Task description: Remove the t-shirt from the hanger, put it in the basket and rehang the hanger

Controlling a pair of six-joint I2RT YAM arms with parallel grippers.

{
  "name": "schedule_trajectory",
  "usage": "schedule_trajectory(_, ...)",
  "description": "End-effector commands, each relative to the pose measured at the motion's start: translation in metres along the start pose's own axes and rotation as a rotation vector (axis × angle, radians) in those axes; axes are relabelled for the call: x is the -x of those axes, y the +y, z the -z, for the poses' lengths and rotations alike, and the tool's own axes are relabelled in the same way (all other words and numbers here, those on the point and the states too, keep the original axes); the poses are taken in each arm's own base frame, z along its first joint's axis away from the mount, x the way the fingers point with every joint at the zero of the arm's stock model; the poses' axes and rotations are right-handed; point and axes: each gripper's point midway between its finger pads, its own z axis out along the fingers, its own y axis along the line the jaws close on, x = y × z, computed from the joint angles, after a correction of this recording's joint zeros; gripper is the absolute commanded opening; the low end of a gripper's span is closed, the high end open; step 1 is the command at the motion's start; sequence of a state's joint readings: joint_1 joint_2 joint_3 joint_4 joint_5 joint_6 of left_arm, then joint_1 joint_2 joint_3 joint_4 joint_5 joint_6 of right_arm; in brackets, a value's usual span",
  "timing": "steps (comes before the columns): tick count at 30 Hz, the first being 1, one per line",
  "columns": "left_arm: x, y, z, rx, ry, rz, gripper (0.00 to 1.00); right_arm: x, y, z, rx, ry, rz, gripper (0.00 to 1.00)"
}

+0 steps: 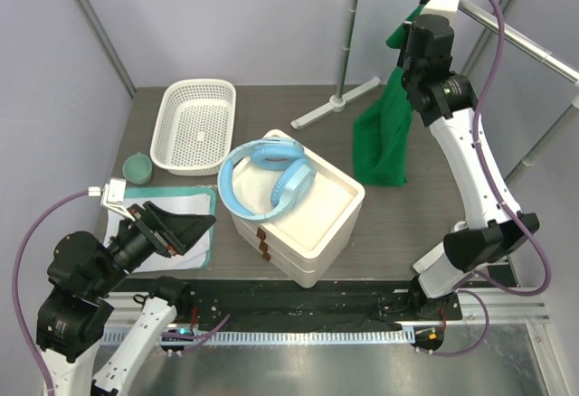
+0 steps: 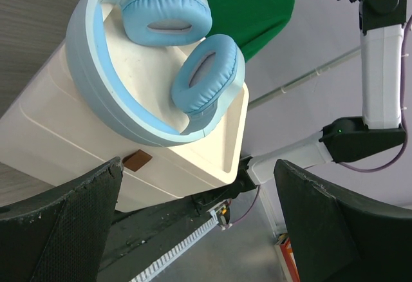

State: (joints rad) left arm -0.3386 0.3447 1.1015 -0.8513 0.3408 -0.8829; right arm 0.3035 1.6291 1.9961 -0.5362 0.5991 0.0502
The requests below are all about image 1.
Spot white perforated plastic basket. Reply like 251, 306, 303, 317
149, 79, 236, 176

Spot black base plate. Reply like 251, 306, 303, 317
177, 279, 462, 333

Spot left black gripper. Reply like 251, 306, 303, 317
92, 197, 216, 294

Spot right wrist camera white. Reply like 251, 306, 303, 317
420, 0, 460, 24

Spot green plastic cup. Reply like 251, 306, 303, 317
121, 153, 153, 185

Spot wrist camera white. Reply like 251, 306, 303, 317
420, 0, 460, 24
88, 178, 135, 221

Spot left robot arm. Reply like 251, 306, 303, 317
36, 201, 216, 395

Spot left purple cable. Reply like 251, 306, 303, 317
11, 189, 91, 392

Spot teal bordered mat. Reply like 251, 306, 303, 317
118, 184, 218, 272

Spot green t shirt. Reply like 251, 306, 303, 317
351, 3, 431, 187

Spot metal clothes rack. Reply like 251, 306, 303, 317
289, 0, 579, 279

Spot purple cable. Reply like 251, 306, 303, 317
424, 0, 554, 356
11, 189, 91, 392

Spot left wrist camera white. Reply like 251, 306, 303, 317
88, 178, 135, 221

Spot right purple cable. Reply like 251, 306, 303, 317
424, 0, 554, 356

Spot light blue headphones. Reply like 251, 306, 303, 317
217, 137, 317, 222

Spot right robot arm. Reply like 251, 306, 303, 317
399, 14, 539, 319

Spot white slotted cable duct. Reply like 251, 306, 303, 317
204, 326, 415, 346

